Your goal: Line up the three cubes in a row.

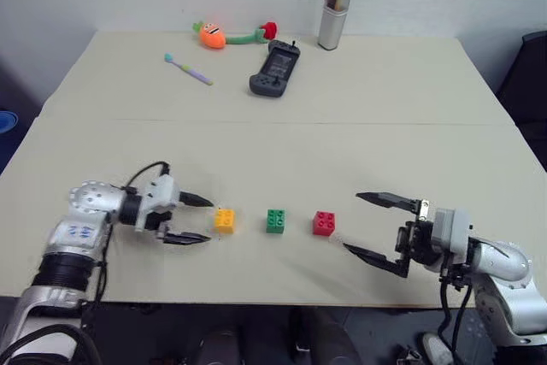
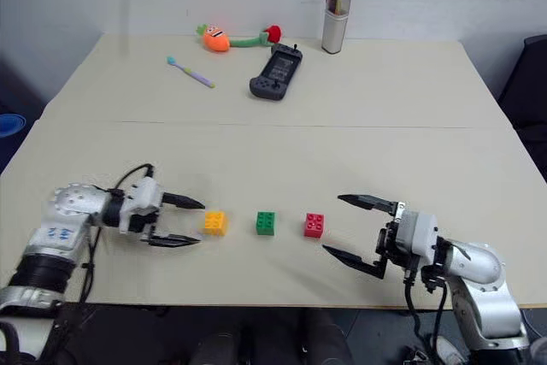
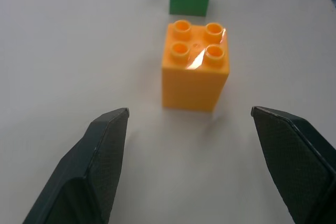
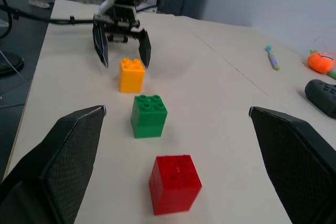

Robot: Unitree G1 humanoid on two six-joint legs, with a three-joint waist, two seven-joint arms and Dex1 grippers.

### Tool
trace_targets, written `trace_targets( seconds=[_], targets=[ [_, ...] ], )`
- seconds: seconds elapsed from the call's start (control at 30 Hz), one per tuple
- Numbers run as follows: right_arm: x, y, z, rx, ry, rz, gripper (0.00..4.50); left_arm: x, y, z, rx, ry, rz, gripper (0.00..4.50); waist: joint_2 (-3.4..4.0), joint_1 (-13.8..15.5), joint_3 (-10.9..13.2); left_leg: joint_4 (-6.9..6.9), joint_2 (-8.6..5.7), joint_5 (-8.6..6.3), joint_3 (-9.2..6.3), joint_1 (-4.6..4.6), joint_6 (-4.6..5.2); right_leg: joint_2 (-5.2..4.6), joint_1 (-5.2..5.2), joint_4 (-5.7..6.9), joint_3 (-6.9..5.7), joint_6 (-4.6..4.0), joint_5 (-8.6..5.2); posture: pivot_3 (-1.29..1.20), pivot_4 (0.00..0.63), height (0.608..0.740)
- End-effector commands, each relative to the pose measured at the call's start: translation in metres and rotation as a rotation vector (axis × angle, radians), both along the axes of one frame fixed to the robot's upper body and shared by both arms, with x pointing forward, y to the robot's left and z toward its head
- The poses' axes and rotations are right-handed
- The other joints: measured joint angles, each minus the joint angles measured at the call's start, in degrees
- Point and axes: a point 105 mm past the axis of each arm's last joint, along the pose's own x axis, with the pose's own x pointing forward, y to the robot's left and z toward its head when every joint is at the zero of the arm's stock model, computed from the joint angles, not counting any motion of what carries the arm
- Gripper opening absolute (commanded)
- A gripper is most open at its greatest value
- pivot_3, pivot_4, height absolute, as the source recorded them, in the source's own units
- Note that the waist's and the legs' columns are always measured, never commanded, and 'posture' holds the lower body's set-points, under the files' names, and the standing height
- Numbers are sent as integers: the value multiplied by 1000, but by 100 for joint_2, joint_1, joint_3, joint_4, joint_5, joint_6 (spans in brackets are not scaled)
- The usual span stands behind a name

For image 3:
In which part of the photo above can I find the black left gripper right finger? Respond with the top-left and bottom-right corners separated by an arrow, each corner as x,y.
250,105 -> 336,224

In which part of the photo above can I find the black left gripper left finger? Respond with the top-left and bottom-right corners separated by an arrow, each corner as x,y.
22,107 -> 130,224

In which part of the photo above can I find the orange studded building block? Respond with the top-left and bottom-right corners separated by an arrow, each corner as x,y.
160,19 -> 231,112

